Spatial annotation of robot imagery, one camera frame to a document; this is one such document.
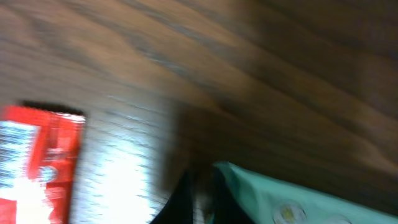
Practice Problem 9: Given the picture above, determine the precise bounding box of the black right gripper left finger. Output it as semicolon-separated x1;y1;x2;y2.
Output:
150;171;194;224

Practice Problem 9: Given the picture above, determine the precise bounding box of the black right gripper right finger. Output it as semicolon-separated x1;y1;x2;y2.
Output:
211;168;254;224

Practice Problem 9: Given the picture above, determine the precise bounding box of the white teal wipes packet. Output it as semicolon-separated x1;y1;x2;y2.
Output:
214;162;397;224

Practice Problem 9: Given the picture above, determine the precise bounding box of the red snack stick packet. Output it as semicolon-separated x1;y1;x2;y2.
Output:
1;103;86;224

